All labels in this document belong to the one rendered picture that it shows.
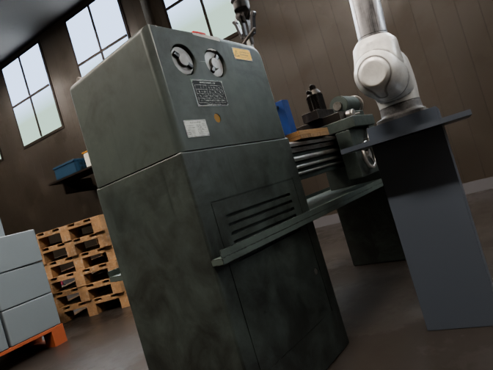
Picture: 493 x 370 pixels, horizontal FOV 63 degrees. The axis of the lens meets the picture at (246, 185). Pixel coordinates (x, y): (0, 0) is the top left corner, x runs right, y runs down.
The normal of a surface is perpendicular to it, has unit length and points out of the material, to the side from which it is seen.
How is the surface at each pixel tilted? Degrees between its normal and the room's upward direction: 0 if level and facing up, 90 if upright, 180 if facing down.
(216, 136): 90
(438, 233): 90
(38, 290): 90
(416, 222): 90
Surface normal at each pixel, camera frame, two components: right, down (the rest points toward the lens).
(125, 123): -0.60, 0.16
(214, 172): 0.75, -0.23
